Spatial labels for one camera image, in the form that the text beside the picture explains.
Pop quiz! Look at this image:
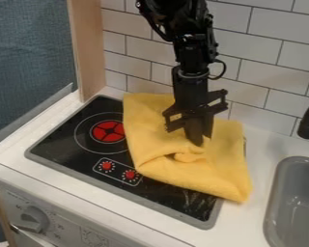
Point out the toy stove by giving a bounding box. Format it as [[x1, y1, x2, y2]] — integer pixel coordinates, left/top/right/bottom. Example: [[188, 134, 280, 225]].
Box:
[[24, 95, 226, 231]]

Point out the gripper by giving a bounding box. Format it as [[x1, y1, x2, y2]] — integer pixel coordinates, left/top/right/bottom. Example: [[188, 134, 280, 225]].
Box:
[[160, 65, 231, 148]]

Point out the toy sink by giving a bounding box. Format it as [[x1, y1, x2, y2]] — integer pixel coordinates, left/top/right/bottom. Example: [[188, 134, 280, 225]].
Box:
[[261, 155, 309, 247]]

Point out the yellow cloth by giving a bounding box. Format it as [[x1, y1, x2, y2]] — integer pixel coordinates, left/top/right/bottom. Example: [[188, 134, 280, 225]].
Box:
[[121, 92, 254, 204]]

